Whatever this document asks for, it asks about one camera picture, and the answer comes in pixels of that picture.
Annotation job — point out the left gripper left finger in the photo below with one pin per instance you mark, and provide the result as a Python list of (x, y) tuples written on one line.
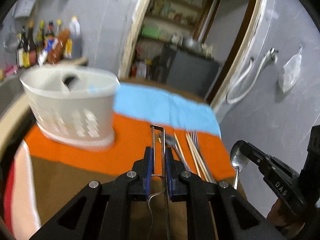
[(141, 186)]

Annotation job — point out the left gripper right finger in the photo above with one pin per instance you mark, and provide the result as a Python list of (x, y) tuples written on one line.
[(174, 186)]

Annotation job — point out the wooden chopstick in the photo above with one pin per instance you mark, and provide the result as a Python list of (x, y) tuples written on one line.
[(180, 153), (193, 153), (202, 167)]

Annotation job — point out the steel spoon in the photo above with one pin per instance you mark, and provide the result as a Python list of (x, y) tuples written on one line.
[(170, 141), (238, 161)]

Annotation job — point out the steel fork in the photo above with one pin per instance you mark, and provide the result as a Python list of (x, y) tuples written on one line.
[(195, 140)]

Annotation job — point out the white plastic utensil holder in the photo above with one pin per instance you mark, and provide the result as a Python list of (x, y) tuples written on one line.
[(73, 105)]

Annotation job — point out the right hand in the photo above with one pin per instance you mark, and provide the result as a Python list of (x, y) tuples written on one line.
[(284, 220)]

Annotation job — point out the striped blue orange brown cloth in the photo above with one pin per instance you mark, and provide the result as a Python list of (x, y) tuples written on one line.
[(61, 171)]

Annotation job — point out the grey cabinet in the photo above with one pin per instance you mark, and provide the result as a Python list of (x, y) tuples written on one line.
[(187, 72)]

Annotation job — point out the white mesh bag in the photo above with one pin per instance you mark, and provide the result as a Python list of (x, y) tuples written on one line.
[(290, 72)]

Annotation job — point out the metal pot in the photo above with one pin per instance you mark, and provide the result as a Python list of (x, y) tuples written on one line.
[(191, 44)]

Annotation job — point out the green box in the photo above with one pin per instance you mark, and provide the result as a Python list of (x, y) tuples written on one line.
[(150, 32)]

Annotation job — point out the orange spice packet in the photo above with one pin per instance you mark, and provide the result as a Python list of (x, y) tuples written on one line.
[(58, 48)]

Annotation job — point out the large vinegar jug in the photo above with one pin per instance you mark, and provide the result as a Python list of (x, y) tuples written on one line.
[(76, 38)]

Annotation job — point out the wooden shelf unit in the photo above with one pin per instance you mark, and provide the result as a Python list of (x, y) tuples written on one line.
[(174, 18)]

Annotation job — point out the dark soy sauce bottle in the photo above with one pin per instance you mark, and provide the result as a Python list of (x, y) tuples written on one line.
[(30, 51)]

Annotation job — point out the wall water tap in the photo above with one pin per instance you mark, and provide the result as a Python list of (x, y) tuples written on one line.
[(272, 56)]

